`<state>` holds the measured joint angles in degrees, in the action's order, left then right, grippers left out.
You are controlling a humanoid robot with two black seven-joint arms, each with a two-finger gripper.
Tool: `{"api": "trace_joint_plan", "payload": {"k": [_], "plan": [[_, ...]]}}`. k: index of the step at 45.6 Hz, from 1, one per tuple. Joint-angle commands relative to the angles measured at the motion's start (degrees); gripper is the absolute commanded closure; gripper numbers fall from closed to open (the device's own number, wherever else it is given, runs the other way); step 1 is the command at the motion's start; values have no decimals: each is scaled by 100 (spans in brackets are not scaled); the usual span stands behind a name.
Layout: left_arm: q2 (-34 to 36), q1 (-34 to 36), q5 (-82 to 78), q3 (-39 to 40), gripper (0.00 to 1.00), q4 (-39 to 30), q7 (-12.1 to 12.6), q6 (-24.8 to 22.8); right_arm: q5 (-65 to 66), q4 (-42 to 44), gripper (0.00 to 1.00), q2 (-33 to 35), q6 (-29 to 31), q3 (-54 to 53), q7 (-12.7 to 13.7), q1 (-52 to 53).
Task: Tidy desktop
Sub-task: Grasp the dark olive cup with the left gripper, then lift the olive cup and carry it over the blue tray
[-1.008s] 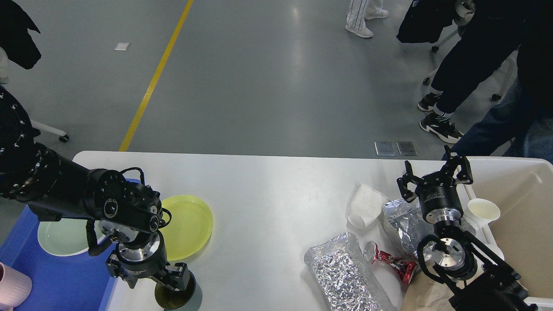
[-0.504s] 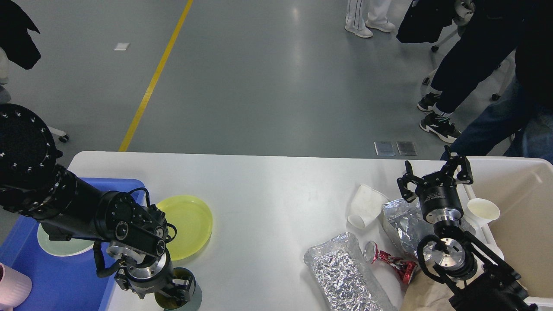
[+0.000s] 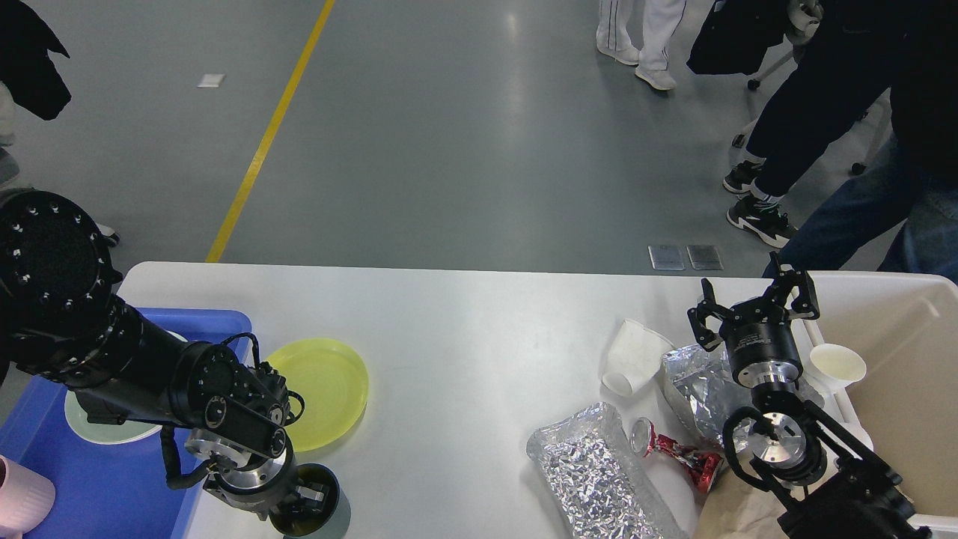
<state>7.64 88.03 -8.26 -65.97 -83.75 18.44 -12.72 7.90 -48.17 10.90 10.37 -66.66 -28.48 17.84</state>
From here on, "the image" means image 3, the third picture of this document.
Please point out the floor socket plate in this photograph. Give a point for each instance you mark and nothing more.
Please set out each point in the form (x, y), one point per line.
(705, 258)
(666, 258)

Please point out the blue plastic tray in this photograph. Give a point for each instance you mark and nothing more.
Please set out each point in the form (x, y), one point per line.
(101, 491)

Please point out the silver foil bag rear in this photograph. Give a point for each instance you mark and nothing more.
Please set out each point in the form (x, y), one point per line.
(698, 385)

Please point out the pink cup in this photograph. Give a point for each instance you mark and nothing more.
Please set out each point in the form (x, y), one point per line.
(26, 499)

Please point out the person with black sneakers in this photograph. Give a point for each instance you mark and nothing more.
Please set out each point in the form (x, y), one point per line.
(848, 63)

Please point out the silver foil bag front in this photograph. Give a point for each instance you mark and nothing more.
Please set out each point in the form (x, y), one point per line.
(598, 482)

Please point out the white paper cup lying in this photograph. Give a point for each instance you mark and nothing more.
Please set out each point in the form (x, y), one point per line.
(634, 358)

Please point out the person in white trousers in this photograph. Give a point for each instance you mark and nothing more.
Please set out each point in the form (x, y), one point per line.
(660, 20)

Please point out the beige plastic bin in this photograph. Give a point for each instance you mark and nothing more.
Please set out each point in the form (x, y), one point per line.
(905, 328)

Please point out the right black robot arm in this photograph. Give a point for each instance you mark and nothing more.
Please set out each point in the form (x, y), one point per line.
(830, 484)

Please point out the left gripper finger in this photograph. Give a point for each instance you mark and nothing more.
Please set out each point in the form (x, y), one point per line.
(311, 493)
(305, 512)

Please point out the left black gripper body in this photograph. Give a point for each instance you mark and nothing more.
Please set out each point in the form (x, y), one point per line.
(264, 490)

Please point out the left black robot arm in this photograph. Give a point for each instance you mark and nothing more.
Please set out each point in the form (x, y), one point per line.
(223, 412)

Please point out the person at right edge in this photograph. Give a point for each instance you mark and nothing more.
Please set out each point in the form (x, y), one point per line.
(912, 187)

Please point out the floor socket plate left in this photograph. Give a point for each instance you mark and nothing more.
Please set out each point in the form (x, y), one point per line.
(666, 258)

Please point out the white paper cup upright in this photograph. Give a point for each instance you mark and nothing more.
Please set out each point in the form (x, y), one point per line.
(831, 367)

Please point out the silver foil bag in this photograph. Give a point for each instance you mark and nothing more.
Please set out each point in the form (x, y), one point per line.
(598, 482)
(698, 385)

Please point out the white office chair right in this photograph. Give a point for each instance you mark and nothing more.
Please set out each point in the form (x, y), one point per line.
(882, 106)

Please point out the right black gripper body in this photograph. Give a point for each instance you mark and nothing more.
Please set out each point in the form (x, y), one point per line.
(760, 345)

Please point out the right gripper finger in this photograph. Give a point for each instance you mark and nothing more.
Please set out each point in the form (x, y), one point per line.
(699, 314)
(790, 296)

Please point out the floor socket plate right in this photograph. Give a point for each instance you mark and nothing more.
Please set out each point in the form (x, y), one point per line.
(705, 258)

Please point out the dark teal cup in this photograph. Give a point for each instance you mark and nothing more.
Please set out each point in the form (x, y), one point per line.
(336, 510)

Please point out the office chair left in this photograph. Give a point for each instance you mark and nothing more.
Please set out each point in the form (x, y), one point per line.
(11, 178)

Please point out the yellow plastic plate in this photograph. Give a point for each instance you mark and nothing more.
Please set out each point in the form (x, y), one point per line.
(333, 381)

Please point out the crushed red soda can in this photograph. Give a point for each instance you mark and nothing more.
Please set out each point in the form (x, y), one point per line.
(701, 466)

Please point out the black jacket left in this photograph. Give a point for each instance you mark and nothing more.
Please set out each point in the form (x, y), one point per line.
(27, 70)

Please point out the pale green plate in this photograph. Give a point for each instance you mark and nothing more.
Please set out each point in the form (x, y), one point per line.
(100, 434)

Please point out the brown paper bag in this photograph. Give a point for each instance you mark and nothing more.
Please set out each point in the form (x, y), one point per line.
(733, 509)

